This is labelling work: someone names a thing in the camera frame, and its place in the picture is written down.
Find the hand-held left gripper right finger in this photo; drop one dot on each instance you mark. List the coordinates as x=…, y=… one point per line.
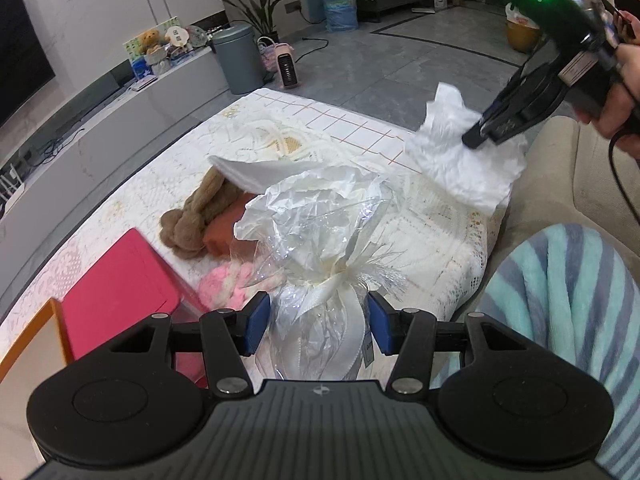
x=378, y=327

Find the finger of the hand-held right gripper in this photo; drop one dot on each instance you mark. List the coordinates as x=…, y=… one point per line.
x=475, y=137

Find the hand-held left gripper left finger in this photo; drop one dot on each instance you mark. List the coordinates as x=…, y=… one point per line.
x=257, y=325

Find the clear cellophane gift bag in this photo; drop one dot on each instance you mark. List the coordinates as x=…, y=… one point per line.
x=320, y=240

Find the orange cardboard box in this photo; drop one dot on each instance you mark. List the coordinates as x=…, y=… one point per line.
x=30, y=340

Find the person's right hand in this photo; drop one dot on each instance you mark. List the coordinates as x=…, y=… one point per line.
x=625, y=105

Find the yellow round bin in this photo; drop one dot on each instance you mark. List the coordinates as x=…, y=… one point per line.
x=522, y=32

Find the pink white fluffy cloth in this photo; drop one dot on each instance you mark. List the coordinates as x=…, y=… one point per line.
x=222, y=285

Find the beige sofa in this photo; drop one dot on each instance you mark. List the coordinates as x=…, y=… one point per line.
x=560, y=175

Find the brown yarn skein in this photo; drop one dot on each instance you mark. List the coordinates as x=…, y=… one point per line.
x=195, y=210

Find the red lidded storage box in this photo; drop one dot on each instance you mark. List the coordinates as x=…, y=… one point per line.
x=125, y=285

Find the blue water bottle jug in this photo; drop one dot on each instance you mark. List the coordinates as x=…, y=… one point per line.
x=341, y=10

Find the small pink space heater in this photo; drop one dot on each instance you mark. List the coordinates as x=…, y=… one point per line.
x=286, y=67

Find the pink woven basket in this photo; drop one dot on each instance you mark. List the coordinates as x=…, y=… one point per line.
x=267, y=57

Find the white marble television cabinet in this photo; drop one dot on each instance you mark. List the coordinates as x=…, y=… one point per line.
x=90, y=150

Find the grey pedal trash can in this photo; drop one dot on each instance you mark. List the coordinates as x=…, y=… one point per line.
x=239, y=60

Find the long-leaf potted plant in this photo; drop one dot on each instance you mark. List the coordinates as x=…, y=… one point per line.
x=260, y=5

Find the white wifi router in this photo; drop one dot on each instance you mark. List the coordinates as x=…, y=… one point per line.
x=12, y=192

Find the brown teddy bear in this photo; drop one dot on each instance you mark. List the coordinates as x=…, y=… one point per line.
x=150, y=41

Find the green printed card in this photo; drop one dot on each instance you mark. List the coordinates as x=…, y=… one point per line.
x=132, y=47

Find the black flat television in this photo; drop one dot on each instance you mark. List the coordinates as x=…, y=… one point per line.
x=20, y=50

